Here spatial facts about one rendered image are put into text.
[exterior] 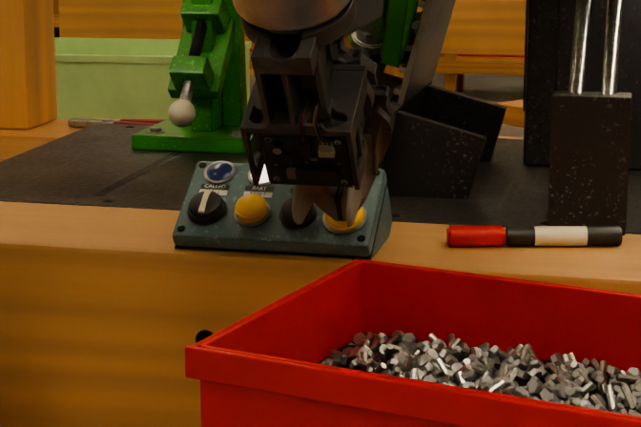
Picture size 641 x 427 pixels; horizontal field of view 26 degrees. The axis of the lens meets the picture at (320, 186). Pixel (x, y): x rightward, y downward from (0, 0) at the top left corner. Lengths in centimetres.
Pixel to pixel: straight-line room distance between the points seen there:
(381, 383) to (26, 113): 109
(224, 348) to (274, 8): 20
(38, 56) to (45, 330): 72
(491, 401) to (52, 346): 49
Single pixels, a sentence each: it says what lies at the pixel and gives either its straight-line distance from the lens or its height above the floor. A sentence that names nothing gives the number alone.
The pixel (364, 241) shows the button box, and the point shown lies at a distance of 100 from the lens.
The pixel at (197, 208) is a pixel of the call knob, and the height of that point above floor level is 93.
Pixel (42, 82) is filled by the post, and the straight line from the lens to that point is 176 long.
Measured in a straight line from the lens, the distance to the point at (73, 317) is 107.
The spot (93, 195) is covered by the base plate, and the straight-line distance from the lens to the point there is 124.
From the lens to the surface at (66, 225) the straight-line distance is 113.
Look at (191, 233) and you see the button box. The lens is 103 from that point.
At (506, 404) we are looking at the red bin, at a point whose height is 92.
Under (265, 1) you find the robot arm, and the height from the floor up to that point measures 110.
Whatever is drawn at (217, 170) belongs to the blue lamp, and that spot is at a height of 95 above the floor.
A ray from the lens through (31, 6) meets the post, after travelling 173.
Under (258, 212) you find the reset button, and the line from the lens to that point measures 102.
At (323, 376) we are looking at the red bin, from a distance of 71.
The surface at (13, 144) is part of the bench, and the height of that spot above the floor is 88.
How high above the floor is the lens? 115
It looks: 12 degrees down
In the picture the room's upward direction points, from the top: straight up
